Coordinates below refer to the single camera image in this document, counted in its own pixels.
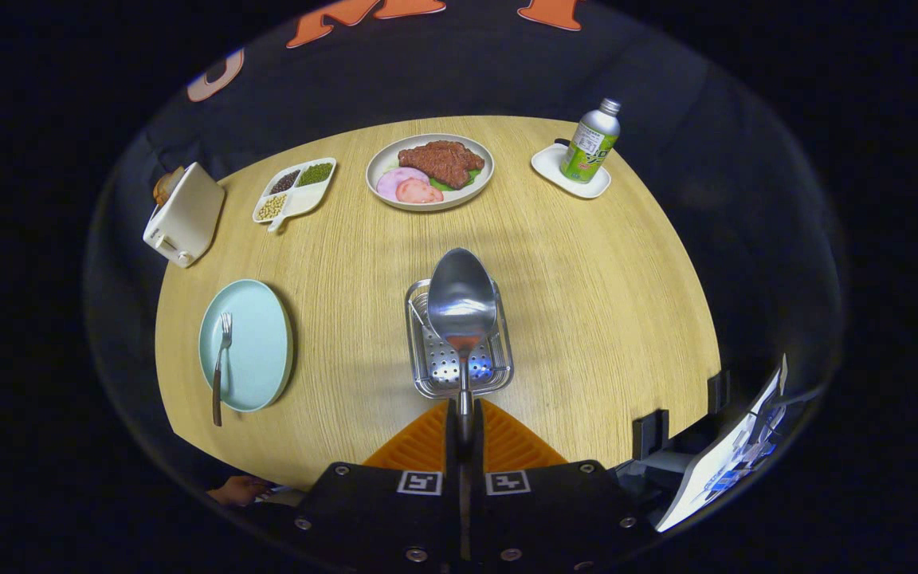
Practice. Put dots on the pile of dark red beans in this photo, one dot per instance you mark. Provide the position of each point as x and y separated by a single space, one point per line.
285 181

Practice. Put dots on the black table clamp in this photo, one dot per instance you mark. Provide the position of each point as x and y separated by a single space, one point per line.
718 391
650 434

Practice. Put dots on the green and silver drink bottle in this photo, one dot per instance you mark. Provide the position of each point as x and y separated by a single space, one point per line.
586 147

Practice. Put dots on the pile of green mung beans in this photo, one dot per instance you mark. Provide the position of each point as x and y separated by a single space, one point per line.
315 173

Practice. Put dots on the brown meat steak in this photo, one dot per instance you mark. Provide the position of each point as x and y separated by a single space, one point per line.
441 162

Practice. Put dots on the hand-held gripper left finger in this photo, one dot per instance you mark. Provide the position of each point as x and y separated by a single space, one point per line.
451 446

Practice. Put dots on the green lettuce leaf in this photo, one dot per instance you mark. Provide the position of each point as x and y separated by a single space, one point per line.
468 177

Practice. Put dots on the white plate with food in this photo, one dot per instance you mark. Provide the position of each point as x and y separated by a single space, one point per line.
383 163

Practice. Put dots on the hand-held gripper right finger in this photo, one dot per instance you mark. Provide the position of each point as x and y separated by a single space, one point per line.
477 446

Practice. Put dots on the white divided snack tray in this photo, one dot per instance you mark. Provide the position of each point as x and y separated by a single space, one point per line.
304 199

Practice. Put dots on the cream white toaster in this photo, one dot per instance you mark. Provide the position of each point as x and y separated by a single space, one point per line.
188 211

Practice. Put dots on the light blue round plate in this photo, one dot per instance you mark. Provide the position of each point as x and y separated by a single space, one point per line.
256 343

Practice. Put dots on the perforated metal cutlery basket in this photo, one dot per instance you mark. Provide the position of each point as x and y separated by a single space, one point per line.
437 373

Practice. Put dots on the brown toast slice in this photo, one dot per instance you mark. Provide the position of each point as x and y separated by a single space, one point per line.
166 185

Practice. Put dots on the pile of yellow soybeans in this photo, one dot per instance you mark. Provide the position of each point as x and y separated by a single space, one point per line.
271 207

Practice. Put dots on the large metal spoon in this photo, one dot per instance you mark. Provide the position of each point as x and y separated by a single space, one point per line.
461 299

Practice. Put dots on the small white coaster dish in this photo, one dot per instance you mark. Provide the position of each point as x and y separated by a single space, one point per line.
551 163

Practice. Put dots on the white printed paper sheet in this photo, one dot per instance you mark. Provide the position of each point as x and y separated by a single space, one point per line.
714 470

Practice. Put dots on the pink ham slice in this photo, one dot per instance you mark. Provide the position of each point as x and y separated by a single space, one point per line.
392 180
419 192

